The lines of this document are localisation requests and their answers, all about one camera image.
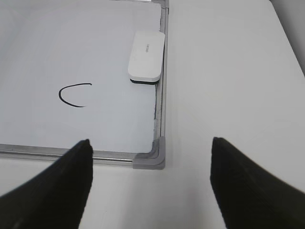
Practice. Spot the white whiteboard eraser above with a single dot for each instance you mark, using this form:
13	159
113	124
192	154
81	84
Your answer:
146	58

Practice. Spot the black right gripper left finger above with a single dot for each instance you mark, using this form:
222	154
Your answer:
55	198

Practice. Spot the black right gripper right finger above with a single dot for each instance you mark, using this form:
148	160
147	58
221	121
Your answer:
248	196

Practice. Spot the aluminium framed whiteboard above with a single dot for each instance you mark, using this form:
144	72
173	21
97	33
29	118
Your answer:
63	79

